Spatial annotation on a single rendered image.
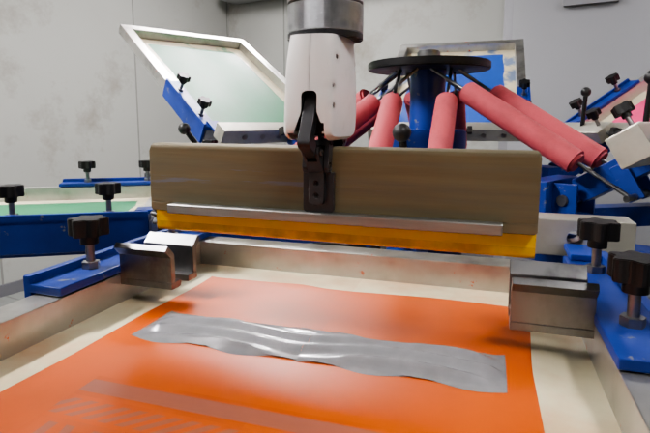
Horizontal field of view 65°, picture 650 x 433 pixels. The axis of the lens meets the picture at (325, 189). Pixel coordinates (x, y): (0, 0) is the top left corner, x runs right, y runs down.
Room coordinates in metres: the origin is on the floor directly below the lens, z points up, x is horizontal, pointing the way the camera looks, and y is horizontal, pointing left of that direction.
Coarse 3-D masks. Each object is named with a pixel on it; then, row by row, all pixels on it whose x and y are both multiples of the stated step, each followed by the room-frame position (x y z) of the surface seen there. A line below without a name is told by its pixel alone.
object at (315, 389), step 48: (384, 336) 0.49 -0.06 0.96; (432, 336) 0.49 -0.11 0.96; (480, 336) 0.49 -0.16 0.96; (528, 336) 0.49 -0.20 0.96; (288, 384) 0.40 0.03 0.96; (336, 384) 0.40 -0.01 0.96; (384, 384) 0.40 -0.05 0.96; (432, 384) 0.40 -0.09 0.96; (528, 384) 0.40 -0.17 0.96; (432, 432) 0.33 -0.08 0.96; (480, 432) 0.33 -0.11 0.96; (528, 432) 0.33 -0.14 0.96
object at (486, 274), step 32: (224, 256) 0.74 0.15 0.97; (256, 256) 0.73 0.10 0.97; (288, 256) 0.71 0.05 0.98; (320, 256) 0.70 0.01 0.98; (352, 256) 0.68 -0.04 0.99; (384, 256) 0.67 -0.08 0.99; (416, 256) 0.67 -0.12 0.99; (448, 256) 0.67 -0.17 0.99; (96, 288) 0.55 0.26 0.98; (128, 288) 0.60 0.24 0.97; (480, 288) 0.63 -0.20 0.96; (0, 320) 0.45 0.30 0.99; (32, 320) 0.47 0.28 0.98; (64, 320) 0.51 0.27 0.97; (0, 352) 0.44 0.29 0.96; (608, 352) 0.38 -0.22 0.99; (608, 384) 0.37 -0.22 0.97; (640, 384) 0.33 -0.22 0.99; (640, 416) 0.29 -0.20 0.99
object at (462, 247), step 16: (160, 224) 0.58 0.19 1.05; (176, 224) 0.57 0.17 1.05; (192, 224) 0.57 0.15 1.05; (208, 224) 0.56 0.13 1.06; (304, 240) 0.53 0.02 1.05; (320, 240) 0.52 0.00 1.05; (336, 240) 0.51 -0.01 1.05; (352, 240) 0.51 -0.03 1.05; (368, 240) 0.50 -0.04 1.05; (384, 240) 0.50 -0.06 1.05; (400, 240) 0.49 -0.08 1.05; (416, 240) 0.49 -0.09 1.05; (512, 256) 0.46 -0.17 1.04; (528, 256) 0.46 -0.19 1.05
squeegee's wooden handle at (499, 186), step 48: (192, 144) 0.56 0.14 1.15; (240, 144) 0.55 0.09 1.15; (192, 192) 0.55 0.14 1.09; (240, 192) 0.54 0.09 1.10; (288, 192) 0.52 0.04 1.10; (336, 192) 0.50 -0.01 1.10; (384, 192) 0.49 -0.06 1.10; (432, 192) 0.48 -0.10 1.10; (480, 192) 0.46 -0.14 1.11; (528, 192) 0.45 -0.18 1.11
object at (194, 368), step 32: (192, 288) 0.64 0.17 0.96; (224, 288) 0.64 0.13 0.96; (256, 288) 0.64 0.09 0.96; (288, 288) 0.64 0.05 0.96; (320, 288) 0.64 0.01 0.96; (256, 320) 0.53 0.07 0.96; (288, 320) 0.53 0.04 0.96; (320, 320) 0.53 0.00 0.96; (96, 352) 0.45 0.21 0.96; (128, 352) 0.45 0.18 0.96; (160, 352) 0.45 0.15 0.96; (192, 352) 0.45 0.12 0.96; (32, 384) 0.40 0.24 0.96; (64, 384) 0.40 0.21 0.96; (160, 384) 0.40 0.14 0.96; (192, 384) 0.40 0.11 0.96; (224, 384) 0.40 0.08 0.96; (256, 384) 0.40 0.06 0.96; (0, 416) 0.35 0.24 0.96; (32, 416) 0.35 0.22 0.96
